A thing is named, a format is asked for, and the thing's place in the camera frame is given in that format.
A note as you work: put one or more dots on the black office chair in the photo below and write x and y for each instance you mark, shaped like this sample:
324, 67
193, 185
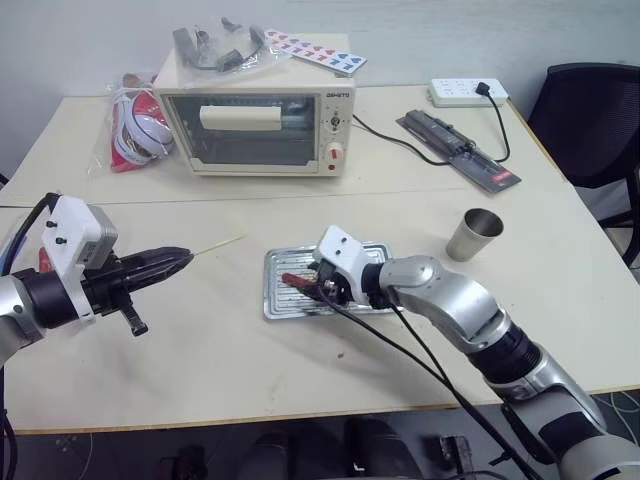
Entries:
585, 125

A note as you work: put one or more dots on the black headset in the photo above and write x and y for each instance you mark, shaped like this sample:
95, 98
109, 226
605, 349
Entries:
184, 45

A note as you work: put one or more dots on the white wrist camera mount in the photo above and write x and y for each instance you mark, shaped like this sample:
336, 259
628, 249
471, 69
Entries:
345, 250
70, 220

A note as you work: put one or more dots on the stainless steel cup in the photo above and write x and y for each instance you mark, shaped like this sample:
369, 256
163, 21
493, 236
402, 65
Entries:
472, 240

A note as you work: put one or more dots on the clear plastic bag with headset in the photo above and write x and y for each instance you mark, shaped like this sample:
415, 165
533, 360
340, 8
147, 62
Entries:
270, 62

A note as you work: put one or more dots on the white power strip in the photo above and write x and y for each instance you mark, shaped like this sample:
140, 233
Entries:
455, 92

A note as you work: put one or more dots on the ribbed metal baking tray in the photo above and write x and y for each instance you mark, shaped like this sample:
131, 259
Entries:
285, 305

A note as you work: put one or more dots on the small red object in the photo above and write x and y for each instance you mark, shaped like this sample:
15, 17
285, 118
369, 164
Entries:
46, 261

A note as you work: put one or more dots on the cream toaster oven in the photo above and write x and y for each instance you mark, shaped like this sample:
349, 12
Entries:
250, 150

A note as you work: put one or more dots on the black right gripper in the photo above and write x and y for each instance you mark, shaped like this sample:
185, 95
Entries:
334, 287

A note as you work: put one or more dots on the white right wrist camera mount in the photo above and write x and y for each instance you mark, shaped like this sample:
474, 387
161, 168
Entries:
345, 250

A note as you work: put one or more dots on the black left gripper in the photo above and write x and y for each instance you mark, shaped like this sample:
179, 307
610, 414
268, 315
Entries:
107, 290

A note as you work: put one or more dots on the white coiled band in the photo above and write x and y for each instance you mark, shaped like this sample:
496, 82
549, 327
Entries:
145, 125

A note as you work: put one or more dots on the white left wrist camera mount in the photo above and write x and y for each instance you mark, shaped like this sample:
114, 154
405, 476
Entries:
70, 220

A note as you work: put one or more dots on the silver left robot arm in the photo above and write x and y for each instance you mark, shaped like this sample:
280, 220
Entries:
12, 300

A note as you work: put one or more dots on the black device on grey plate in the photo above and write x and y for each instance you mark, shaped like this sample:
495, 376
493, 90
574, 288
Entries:
450, 142

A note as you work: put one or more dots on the white card with heart stickers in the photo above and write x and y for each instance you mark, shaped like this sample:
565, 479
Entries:
320, 52

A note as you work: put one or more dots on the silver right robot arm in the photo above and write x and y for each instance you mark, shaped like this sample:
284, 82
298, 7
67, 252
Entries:
450, 290

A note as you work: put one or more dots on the thin wooden skewer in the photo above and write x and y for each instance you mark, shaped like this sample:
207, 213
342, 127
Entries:
220, 245

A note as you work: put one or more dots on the red sausage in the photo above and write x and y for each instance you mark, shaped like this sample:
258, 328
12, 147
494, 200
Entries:
292, 280

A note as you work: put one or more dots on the clear bag with red contents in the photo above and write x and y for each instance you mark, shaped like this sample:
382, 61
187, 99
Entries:
120, 150

